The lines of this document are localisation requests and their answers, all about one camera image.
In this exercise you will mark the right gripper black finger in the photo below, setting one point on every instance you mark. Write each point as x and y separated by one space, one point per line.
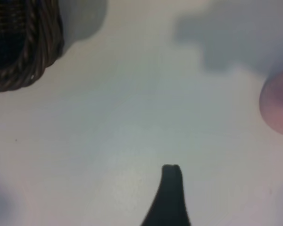
171 200

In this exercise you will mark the pink peach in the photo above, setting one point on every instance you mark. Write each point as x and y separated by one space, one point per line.
278 106

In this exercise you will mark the dark brown wicker basket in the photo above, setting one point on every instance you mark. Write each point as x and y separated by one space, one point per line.
44 47

